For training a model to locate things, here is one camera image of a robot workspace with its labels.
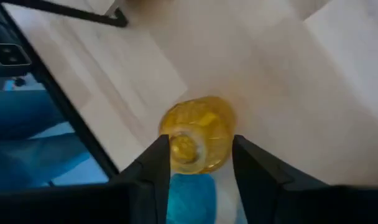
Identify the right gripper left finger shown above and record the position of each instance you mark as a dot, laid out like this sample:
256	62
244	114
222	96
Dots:
151	186

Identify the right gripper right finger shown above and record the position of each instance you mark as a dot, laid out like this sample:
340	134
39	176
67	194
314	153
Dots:
260	186

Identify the blue textured glass vase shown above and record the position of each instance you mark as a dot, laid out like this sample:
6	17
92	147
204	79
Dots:
190	199

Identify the yellow textured glass vase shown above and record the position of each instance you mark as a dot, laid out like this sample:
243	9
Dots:
201	124

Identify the person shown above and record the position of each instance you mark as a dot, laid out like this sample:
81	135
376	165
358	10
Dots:
21	112

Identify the black aluminium table frame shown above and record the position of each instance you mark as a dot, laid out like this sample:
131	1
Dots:
69	112

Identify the black table-level camera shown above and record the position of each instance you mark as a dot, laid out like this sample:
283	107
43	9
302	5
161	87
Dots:
8	59

